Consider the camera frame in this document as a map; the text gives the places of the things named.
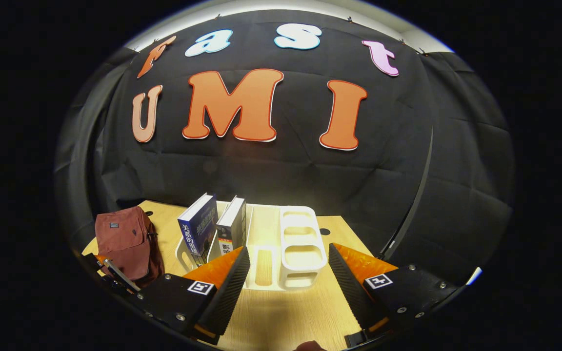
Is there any white portrait cover book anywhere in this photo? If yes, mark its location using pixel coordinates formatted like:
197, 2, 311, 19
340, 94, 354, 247
216, 195, 247, 256

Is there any white bookshelf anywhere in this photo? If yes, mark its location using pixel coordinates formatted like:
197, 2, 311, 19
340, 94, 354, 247
175, 200, 328, 292

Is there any black backdrop cloth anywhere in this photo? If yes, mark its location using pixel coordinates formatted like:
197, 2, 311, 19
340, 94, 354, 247
54, 10, 516, 288

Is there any thin black pole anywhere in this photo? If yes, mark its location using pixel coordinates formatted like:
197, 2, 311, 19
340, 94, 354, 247
378, 126, 434, 261

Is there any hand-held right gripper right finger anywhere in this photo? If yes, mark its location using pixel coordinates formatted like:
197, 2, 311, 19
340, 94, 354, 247
328, 242, 460, 342

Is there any maroon schoolbag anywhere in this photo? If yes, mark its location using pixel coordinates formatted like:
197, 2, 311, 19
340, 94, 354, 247
94, 206, 165, 288

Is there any blue cover book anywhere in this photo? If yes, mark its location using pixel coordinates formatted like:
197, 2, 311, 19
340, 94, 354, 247
177, 193, 219, 266

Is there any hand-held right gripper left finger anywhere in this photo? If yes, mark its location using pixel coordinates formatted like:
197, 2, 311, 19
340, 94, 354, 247
127, 245, 252, 347

